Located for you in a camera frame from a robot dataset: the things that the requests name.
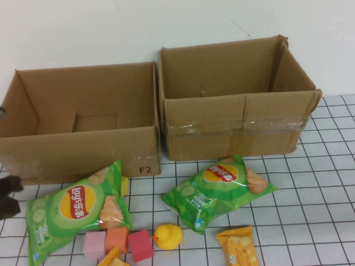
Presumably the yellow foam cube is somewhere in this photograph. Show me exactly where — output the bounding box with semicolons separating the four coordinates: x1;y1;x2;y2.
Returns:
120;176;130;197

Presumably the red foam cube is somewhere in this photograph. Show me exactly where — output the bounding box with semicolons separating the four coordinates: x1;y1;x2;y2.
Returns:
127;229;155;263

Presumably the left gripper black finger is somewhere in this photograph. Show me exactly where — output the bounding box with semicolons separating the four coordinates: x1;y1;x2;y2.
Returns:
0;175;24;196
0;195;22;221

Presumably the cardboard box with F2 print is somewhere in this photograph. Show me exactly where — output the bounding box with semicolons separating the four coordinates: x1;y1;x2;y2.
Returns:
0;61;162;186

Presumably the pink foam cube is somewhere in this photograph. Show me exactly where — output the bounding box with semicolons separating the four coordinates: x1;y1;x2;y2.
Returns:
82;231;107;262

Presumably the green Lay's chip bag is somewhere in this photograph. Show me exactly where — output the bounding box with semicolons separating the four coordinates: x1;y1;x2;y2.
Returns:
26;160;133;266
161;154;280;236

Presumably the yellow cracker packet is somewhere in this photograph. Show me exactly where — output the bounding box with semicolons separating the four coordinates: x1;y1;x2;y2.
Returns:
97;245;125;266
215;226;259;266

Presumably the yellow rubber duck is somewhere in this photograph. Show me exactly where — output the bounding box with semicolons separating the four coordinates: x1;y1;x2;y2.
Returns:
151;223;183;250

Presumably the cardboard box with clear tape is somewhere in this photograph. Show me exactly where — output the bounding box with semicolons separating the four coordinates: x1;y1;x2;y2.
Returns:
158;34;322;162

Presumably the orange foam cube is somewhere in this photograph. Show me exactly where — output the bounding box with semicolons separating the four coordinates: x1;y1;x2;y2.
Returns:
104;227;130;254

